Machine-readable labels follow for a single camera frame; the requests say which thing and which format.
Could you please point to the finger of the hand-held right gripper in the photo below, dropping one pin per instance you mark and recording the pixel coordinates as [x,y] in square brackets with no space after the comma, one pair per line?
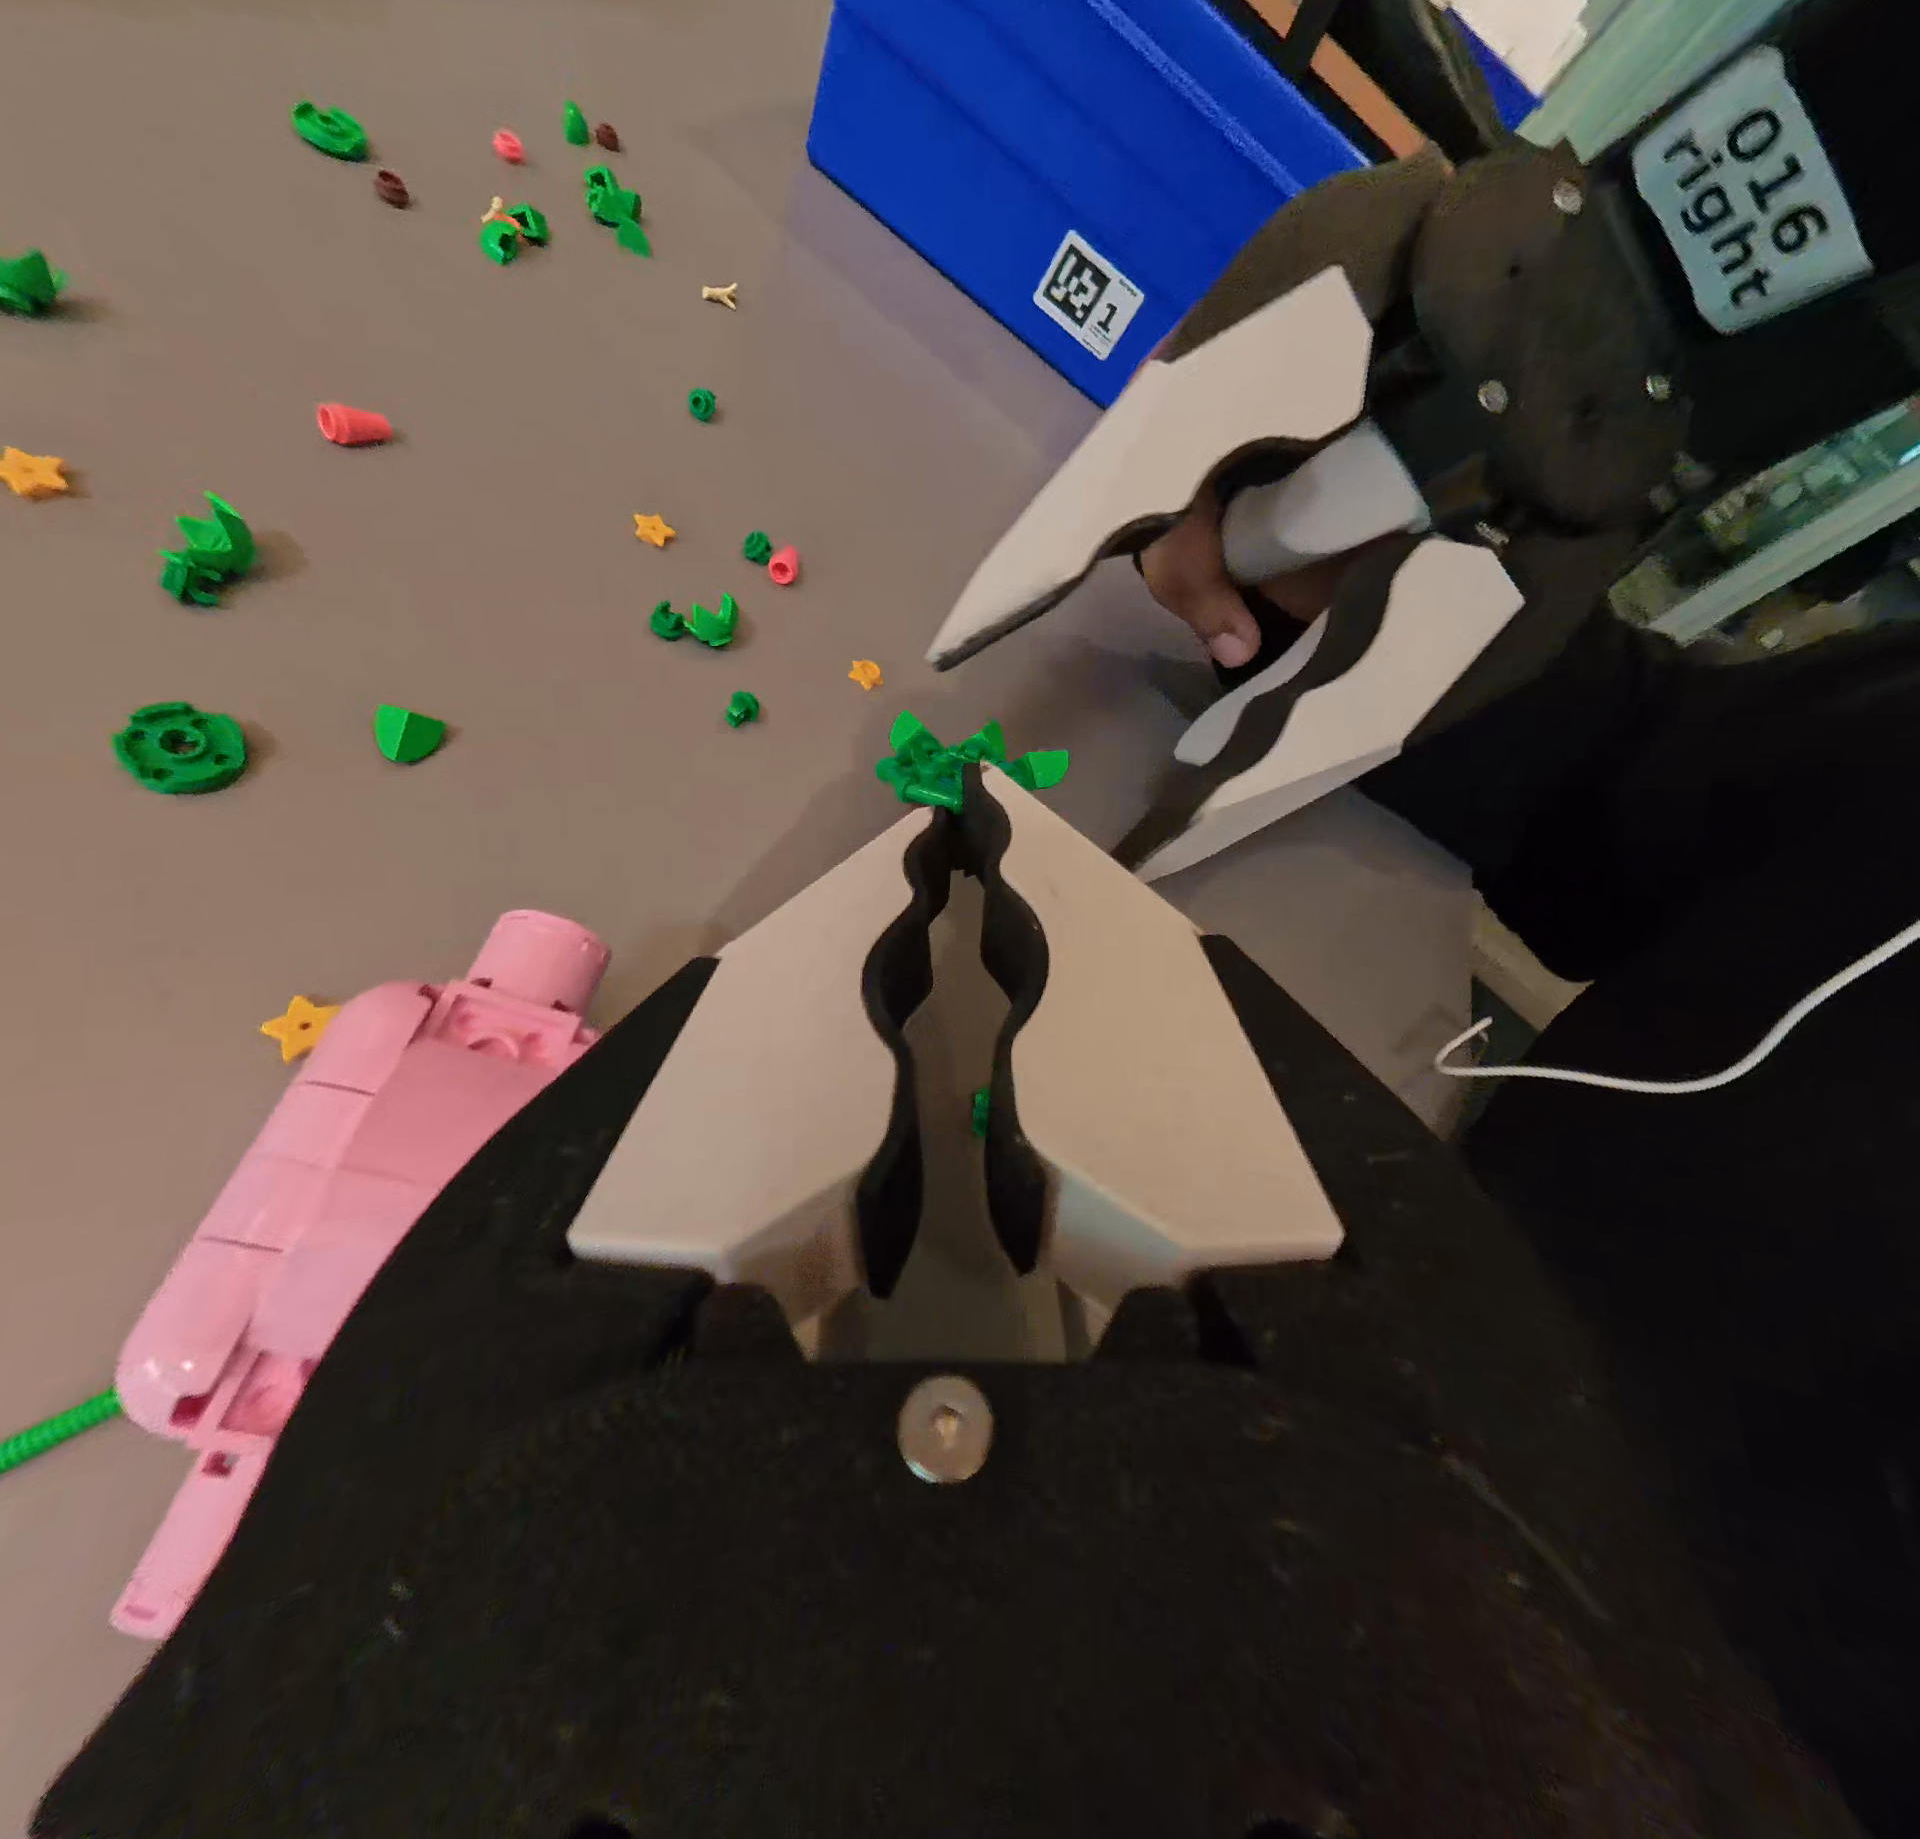
[1185,413]
[1411,653]

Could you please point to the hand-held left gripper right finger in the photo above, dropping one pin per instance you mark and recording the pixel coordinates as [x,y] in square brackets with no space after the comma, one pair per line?
[1171,1120]

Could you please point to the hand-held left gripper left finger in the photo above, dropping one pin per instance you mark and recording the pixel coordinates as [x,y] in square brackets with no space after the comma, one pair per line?
[750,1120]

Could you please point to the green leaf brick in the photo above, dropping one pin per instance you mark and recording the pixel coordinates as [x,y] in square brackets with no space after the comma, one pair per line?
[1041,770]
[330,130]
[906,735]
[982,742]

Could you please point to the green web plant assembly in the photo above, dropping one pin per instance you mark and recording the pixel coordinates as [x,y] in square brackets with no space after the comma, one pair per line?
[918,784]

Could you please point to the person's right hand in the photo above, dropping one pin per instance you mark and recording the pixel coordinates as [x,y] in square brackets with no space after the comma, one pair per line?
[1216,609]

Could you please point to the blue plastic bin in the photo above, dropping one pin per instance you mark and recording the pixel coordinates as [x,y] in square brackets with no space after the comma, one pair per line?
[1020,114]

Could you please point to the pink brick watering can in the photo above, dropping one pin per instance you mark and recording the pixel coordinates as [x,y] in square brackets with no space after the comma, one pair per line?
[346,1195]

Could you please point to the yellow star brick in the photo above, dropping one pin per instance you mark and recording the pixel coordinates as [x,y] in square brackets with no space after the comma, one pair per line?
[295,1026]
[32,471]
[652,527]

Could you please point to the green clawed plant brick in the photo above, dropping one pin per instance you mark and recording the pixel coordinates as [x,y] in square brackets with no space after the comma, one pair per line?
[697,622]

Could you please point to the green half-dome brick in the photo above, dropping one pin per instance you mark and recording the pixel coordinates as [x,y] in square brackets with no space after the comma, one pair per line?
[408,734]

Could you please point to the person's black jacket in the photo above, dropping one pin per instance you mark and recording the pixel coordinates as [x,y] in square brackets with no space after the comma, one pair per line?
[1725,1344]

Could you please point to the green spiky plant brick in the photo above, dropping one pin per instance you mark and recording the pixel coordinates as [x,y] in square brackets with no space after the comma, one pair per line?
[610,202]
[26,283]
[210,549]

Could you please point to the green round plate brick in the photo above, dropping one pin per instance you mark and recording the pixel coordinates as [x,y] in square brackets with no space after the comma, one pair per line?
[181,746]

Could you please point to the green brick with yellow bit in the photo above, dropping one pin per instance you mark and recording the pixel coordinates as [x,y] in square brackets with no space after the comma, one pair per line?
[515,231]

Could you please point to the green flat stem piece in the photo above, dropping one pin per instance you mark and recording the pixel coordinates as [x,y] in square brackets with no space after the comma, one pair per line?
[52,1434]

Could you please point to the green flat leaf brick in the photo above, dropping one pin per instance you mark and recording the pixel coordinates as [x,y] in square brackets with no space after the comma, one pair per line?
[330,130]

